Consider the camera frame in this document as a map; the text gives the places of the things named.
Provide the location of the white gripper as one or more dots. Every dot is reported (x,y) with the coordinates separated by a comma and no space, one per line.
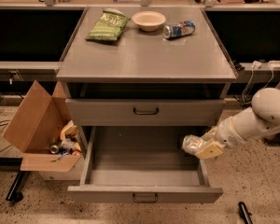
(226,133)

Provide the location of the crushed 7up can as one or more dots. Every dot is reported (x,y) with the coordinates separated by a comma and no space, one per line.
(192,144)

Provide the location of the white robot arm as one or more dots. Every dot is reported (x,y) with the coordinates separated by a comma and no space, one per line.
(261,118)

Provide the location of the open grey middle drawer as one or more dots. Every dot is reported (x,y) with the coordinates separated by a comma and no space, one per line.
(142,165)

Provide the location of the grey drawer cabinet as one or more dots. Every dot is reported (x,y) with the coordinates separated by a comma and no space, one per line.
(146,65)

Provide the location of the blue pepsi can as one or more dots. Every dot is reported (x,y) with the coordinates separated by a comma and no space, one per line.
(179,29)

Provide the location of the closed grey top drawer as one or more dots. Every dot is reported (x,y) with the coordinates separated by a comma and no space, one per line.
(146,112)

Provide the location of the small can in box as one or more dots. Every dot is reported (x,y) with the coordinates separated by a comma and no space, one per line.
(55,149)

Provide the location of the black tool on floor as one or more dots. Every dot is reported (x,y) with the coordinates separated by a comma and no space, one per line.
(244,213)

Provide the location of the white power adapter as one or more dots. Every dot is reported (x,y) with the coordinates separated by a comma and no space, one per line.
(256,65)

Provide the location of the white paper bowl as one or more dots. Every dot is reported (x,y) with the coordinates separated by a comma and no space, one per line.
(148,21)

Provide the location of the green chip bag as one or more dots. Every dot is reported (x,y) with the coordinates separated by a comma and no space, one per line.
(109,26)

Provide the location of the open cardboard box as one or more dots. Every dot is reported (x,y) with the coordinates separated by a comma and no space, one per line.
(36,126)

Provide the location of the black floor stand leg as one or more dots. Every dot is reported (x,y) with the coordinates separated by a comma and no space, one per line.
(13,165)

